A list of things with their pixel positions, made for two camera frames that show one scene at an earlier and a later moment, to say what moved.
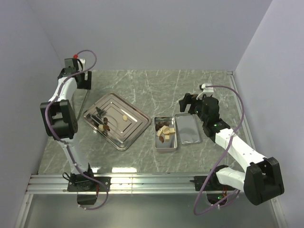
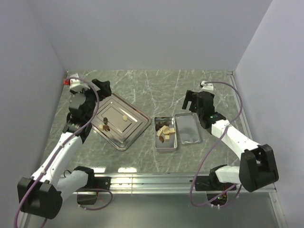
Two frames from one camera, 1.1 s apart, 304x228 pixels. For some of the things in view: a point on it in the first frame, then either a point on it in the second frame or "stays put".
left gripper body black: [85, 84] -> [91, 97]
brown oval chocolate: [161, 138] stays put
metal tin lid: [188, 127] stays put
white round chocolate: [165, 129] stays put
